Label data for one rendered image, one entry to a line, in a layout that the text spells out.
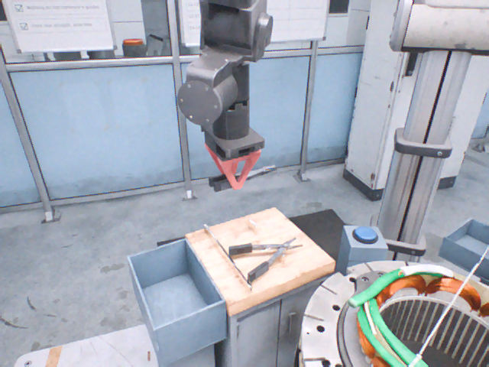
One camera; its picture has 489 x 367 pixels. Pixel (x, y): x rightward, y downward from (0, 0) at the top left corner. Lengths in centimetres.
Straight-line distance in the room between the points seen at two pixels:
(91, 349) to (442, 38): 93
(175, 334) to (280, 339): 22
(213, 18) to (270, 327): 49
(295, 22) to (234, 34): 218
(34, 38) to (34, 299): 144
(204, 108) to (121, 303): 173
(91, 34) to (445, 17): 200
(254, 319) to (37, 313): 170
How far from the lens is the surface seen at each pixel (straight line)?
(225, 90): 44
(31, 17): 244
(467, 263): 75
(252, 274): 54
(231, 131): 51
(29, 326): 215
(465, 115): 311
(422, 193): 88
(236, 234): 66
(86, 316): 207
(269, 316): 63
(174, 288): 68
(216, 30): 47
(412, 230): 94
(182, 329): 54
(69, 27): 241
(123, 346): 89
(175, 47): 245
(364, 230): 74
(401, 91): 261
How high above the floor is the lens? 147
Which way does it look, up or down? 30 degrees down
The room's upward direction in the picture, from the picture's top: straight up
